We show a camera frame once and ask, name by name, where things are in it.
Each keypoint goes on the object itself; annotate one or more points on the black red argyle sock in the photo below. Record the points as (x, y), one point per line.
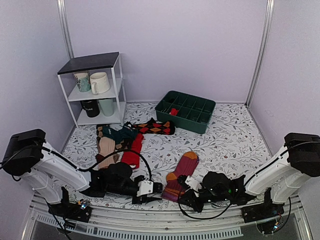
(154, 127)

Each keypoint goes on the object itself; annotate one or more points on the mint green mug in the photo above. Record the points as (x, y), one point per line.
(107, 106)

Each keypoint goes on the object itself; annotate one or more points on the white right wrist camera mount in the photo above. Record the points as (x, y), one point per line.
(192, 183)

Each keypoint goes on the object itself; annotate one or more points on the red rolled sock in bin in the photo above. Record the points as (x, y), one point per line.
(173, 112)

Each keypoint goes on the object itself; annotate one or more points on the teal patterned mug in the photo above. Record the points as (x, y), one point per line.
(82, 81)

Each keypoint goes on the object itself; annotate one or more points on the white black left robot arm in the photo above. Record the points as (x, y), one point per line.
(30, 157)

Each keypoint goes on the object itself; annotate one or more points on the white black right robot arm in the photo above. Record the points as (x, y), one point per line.
(296, 162)

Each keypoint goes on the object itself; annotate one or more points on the dark teal sock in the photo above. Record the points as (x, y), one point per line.
(128, 131)

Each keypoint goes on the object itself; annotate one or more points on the white shelf with black top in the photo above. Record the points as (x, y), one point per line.
(99, 94)

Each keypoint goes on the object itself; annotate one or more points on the cream white mug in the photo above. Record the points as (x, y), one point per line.
(99, 83)

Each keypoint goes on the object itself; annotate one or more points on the maroon striped sock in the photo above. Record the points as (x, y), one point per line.
(186, 166)

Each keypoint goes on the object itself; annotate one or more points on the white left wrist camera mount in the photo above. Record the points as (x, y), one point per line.
(145, 187)

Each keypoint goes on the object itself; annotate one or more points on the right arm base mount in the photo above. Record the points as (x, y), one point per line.
(266, 210)

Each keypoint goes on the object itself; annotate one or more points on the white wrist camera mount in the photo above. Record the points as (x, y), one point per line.
(145, 187)
(192, 183)

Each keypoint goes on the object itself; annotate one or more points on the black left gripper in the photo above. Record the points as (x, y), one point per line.
(143, 199)

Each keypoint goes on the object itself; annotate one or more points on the green divided organizer bin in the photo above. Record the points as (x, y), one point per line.
(194, 112)

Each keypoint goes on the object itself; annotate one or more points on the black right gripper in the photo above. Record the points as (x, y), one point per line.
(189, 196)

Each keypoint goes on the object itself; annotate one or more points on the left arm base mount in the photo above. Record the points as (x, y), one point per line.
(70, 211)

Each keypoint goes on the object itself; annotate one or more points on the black mug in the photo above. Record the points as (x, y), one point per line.
(91, 107)

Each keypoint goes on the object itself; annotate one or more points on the beige brown argyle sock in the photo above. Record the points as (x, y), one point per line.
(106, 145)

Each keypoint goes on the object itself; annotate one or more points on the floral patterned table mat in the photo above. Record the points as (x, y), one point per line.
(231, 145)

